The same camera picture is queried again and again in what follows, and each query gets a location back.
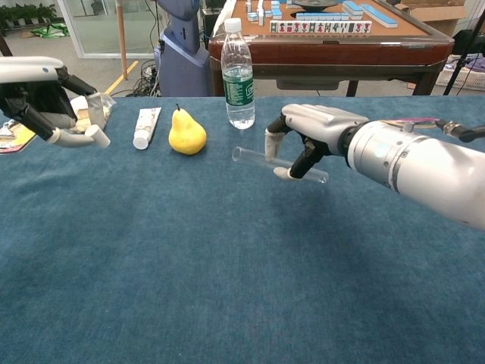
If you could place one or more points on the cardboard box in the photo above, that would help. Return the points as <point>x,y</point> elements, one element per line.
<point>435,13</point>

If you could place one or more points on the potted green plants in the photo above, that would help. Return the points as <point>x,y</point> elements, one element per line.
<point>26,13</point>

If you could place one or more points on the black table leg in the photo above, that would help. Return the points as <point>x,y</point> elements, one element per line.
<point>4,45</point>

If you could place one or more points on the yellow pear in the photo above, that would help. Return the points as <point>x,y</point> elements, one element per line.
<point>187,136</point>

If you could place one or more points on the black tripod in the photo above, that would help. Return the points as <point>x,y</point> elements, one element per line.
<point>460,62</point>

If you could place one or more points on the face-up mahjong tile row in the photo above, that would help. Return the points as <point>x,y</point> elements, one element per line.
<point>320,27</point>

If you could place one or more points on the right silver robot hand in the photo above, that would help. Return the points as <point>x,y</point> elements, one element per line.
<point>322,121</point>

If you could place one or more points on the clear plastic water bottle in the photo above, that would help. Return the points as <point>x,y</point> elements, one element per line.
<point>238,91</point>

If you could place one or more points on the clear glass test tube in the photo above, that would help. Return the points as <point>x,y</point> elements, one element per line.
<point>250,156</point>

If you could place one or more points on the white plastic basket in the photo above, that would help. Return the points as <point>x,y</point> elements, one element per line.
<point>466,79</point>

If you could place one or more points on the white squeeze tube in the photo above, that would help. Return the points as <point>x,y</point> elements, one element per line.
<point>146,127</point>

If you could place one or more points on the blue-backed mahjong tile row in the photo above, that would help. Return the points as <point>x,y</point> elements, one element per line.
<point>379,16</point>
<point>322,16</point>
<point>352,9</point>

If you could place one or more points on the wooden pole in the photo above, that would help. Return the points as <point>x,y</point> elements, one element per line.
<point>122,45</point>

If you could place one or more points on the clear bag of snacks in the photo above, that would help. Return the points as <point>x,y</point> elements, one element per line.
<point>79,104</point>

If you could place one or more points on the brown mahjong table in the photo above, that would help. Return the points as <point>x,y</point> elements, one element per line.
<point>322,53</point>

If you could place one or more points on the razor on yellow card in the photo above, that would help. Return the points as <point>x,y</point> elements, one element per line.
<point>15,138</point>

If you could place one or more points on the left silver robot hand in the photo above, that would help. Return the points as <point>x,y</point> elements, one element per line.
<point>26,68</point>

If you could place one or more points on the blue table cloth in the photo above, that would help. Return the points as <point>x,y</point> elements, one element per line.
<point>227,265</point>

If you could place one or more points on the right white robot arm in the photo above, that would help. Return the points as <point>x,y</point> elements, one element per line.
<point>417,167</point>

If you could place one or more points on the small white tube cap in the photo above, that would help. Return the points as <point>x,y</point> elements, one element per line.
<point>99,137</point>

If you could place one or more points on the green bag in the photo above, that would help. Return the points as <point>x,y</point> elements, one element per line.
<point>51,30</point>

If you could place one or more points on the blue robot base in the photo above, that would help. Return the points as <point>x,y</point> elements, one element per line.
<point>182,60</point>

